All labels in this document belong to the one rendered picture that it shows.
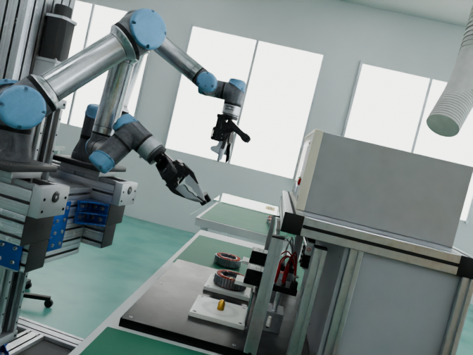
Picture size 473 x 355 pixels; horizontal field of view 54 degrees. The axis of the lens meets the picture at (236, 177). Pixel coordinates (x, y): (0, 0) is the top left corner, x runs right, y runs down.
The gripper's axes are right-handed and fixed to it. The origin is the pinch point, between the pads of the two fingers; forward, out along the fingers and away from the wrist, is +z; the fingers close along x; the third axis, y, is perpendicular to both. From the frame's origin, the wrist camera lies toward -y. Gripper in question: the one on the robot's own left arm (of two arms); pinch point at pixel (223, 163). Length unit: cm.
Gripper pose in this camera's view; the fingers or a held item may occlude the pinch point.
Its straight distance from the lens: 198.1
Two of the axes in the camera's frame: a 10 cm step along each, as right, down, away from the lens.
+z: -2.4, 9.7, 0.6
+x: -2.2, 0.1, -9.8
